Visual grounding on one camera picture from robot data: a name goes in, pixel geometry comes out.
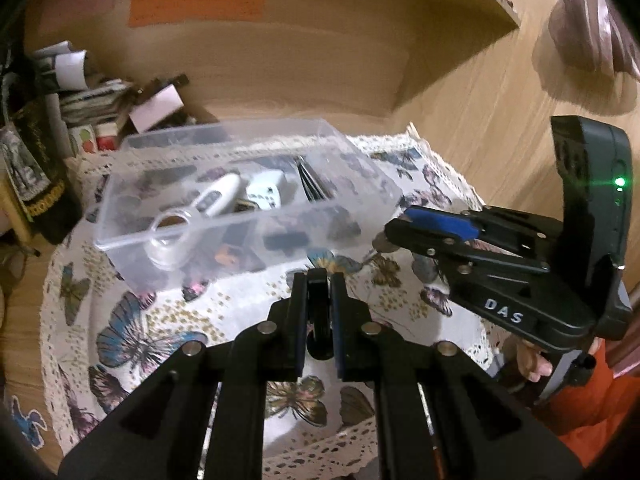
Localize white digital thermometer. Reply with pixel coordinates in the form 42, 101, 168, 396
192, 172, 243, 217

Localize stack of books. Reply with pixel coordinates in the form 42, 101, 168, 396
57, 77, 138, 151

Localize pink curtain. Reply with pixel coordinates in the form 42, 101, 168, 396
547, 0, 640, 81

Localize rolled paper magazines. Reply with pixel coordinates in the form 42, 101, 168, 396
32, 40, 93, 93

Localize person's right hand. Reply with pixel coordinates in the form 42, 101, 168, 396
517, 342, 555, 386

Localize orange sticky note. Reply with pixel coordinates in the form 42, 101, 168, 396
127, 0, 268, 27

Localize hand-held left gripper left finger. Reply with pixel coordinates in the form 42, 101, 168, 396
57, 272, 308, 480

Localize person's right forearm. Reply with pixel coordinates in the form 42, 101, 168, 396
542, 337, 628, 436

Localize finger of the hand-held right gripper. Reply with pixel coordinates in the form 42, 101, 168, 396
404, 206, 567, 262
384, 218, 552, 276

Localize butterfly print tablecloth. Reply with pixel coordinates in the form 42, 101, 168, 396
40, 122, 501, 480

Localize dark wine bottle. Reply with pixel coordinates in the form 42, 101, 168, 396
0, 72, 83, 246

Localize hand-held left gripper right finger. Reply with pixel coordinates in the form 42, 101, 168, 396
330, 272, 586, 480

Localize white charger plug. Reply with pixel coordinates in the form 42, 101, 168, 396
244, 170, 287, 208

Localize small clear round container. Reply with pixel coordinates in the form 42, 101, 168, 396
146, 208, 201, 268

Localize small white cardboard box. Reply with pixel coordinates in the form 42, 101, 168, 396
127, 82, 186, 133

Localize clear plastic storage box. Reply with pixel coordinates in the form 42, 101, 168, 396
94, 117, 403, 293

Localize black cylinder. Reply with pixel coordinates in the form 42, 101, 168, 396
306, 268, 335, 361

